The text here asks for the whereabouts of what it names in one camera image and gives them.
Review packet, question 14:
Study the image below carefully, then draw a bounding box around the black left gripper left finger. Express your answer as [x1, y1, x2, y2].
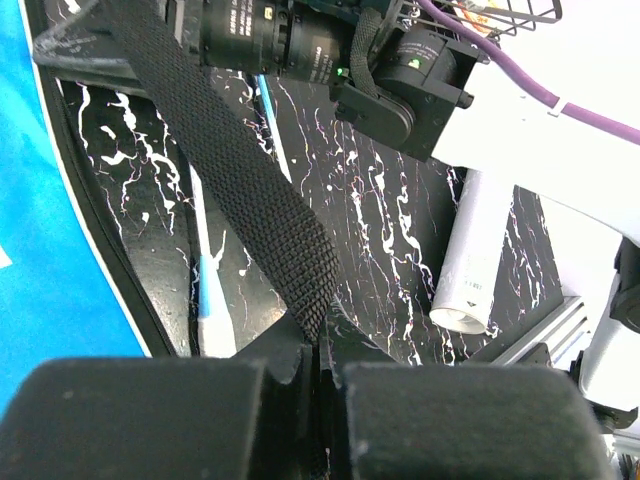
[239, 315, 313, 479]

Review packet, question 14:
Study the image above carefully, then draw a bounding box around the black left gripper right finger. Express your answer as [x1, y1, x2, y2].
[319, 319, 401, 480]

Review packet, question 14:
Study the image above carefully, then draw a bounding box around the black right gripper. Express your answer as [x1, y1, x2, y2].
[32, 1, 204, 80]

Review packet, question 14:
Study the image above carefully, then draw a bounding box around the blue badminton racket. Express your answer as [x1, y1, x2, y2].
[256, 75, 292, 182]
[189, 166, 237, 358]

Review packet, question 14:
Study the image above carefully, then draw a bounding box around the white shuttlecock tube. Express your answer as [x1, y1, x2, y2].
[429, 170, 514, 335]

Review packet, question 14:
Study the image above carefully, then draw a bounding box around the blue sport racket bag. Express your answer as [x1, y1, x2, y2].
[0, 0, 341, 361]

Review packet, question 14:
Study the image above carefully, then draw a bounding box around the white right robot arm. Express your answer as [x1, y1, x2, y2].
[33, 1, 639, 339]

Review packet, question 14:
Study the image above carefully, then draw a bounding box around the black wire dish basket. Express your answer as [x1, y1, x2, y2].
[389, 0, 563, 38]

